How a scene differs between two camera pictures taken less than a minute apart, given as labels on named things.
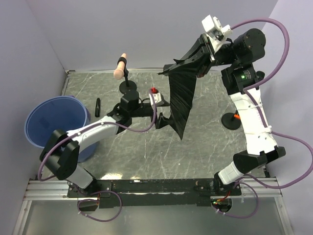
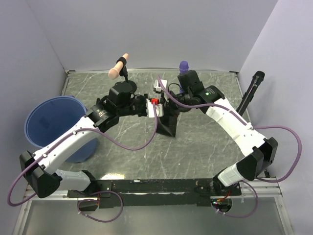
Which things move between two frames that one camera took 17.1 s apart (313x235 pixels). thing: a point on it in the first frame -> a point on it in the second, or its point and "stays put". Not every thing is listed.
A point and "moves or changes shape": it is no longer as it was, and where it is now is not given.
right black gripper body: [223, 55] -> [172, 106]
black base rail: [152, 193] stays put
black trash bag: [182, 75] moves or changes shape
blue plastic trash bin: [59, 113] stays put
